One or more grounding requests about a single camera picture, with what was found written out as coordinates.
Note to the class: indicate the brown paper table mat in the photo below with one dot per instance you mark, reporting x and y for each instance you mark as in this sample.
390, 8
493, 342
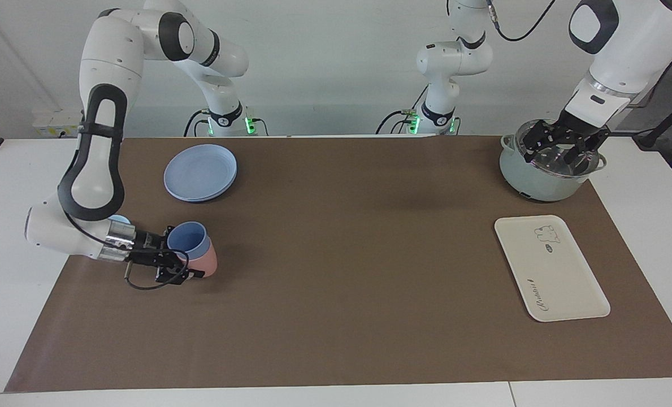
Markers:
341, 282

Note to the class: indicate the pink plastic cup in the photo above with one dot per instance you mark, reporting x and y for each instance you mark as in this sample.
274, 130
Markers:
207, 264

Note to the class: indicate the pale blue round plate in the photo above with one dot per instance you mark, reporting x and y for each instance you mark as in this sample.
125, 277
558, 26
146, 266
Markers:
200, 172

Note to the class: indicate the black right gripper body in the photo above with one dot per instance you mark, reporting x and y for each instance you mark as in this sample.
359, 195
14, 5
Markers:
149, 250

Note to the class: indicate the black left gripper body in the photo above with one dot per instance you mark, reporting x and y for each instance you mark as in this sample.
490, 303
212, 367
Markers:
576, 123

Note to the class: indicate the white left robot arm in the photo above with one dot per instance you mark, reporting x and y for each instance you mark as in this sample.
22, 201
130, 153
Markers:
624, 45

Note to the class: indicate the black slanted stand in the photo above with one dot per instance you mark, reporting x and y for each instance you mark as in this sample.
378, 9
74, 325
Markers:
666, 121

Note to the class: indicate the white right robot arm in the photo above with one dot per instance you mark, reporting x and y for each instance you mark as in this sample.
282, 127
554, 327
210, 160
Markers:
109, 56

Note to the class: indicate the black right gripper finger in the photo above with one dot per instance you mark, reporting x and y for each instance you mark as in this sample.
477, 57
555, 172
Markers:
173, 274
169, 230

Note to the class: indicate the cream rabbit print tray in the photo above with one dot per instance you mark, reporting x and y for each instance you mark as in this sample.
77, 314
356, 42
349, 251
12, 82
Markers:
550, 271

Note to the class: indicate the light blue small bowl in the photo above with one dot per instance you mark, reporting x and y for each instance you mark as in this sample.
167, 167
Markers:
121, 219

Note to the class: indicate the glass pot lid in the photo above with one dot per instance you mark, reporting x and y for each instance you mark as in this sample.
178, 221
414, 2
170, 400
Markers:
545, 161

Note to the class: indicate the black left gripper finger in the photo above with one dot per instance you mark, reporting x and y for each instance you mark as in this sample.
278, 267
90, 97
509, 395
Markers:
587, 148
542, 138

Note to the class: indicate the blue ribbed plastic cup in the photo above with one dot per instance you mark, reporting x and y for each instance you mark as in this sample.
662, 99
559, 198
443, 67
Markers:
189, 237

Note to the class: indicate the white wall socket box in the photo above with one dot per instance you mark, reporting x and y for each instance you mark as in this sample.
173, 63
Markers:
59, 123

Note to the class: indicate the mint green electric pot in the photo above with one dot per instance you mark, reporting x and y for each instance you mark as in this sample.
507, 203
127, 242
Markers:
533, 183

